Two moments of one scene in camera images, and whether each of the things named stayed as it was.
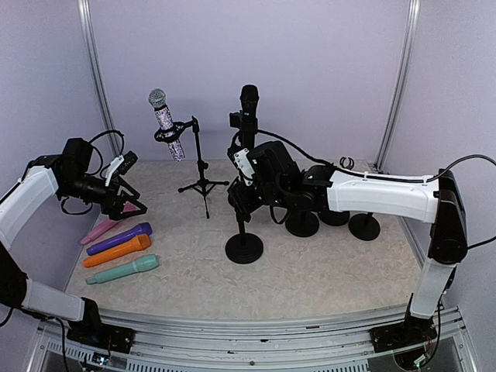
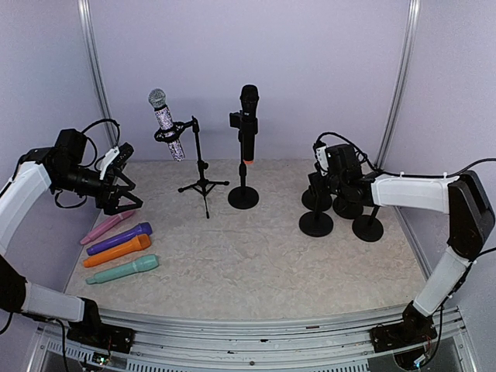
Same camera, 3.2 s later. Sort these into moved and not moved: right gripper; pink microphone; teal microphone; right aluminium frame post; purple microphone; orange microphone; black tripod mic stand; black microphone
Moved: right gripper
Not moved: black microphone; teal microphone; orange microphone; purple microphone; right aluminium frame post; pink microphone; black tripod mic stand
